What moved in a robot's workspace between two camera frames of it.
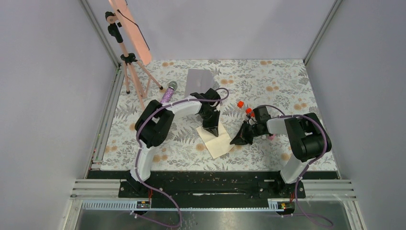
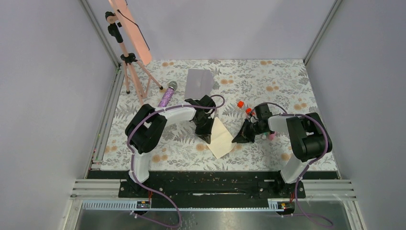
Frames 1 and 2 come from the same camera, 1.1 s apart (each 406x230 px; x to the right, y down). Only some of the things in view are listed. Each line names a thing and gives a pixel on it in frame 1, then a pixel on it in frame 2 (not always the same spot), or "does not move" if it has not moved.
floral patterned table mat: x=218 y=115 does not move
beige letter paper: x=218 y=146 does not move
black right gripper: x=239 y=141 does not move
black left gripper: x=212 y=127 -> x=205 y=134
